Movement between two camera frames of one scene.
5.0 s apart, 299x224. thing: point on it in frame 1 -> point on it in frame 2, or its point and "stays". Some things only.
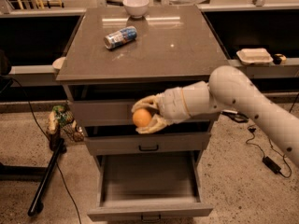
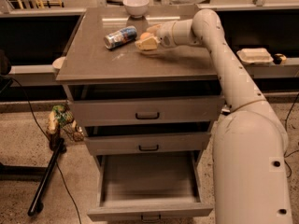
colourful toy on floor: [62, 119] stays
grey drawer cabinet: [116, 56] stays
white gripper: [171, 105] -> [163, 34]
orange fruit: [141, 118] -> [146, 35]
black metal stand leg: [57, 147] stays
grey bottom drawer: [149, 185] stays
